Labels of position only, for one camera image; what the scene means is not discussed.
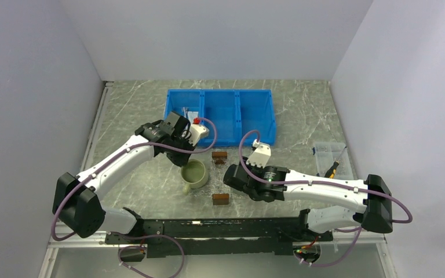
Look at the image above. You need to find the cream ceramic mug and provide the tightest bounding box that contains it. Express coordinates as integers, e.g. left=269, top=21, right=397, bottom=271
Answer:
left=180, top=159, right=209, bottom=195

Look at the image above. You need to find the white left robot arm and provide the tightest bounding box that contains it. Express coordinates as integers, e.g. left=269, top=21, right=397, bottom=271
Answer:
left=52, top=111, right=206, bottom=243

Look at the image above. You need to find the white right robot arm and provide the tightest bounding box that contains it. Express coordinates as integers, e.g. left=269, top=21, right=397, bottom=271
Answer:
left=223, top=164, right=393, bottom=240

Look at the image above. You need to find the white teal-capped toothpaste tube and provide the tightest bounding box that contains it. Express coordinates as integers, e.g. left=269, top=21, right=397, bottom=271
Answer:
left=187, top=111, right=199, bottom=122

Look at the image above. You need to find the blue left storage bin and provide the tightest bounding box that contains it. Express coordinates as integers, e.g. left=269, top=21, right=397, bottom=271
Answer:
left=162, top=89, right=208, bottom=148

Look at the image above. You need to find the blue storage bin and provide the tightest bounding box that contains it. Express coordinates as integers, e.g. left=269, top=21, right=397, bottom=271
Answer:
left=236, top=89, right=276, bottom=146
left=199, top=89, right=242, bottom=147
left=162, top=89, right=208, bottom=148

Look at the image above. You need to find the blue middle storage bin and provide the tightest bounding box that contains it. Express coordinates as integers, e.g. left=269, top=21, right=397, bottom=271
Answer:
left=199, top=89, right=242, bottom=147

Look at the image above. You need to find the blue right storage bin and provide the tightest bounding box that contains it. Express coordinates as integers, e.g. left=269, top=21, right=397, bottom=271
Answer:
left=236, top=89, right=276, bottom=146

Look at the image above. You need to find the clear plastic parts box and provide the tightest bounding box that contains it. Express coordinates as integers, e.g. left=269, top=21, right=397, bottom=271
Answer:
left=312, top=142, right=354, bottom=180

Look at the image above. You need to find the yellow black screwdriver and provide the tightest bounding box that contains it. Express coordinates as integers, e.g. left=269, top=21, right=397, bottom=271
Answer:
left=324, top=146, right=347, bottom=178

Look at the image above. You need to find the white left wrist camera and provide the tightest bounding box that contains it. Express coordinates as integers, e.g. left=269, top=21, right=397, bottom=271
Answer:
left=188, top=117, right=209, bottom=146

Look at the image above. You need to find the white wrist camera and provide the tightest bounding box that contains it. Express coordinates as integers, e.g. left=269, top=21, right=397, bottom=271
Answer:
left=188, top=117, right=209, bottom=146
left=246, top=139, right=271, bottom=169

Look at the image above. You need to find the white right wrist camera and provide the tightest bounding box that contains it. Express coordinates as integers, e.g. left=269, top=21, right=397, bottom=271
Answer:
left=246, top=139, right=271, bottom=169

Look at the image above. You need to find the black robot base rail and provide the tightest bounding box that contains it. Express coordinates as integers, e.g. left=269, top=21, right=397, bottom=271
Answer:
left=105, top=210, right=333, bottom=258

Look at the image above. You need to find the aluminium side rail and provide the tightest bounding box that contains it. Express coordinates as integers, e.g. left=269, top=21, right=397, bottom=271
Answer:
left=73, top=81, right=114, bottom=174

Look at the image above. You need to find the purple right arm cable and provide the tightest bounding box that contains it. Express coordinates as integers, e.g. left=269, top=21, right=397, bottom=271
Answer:
left=238, top=130, right=414, bottom=268

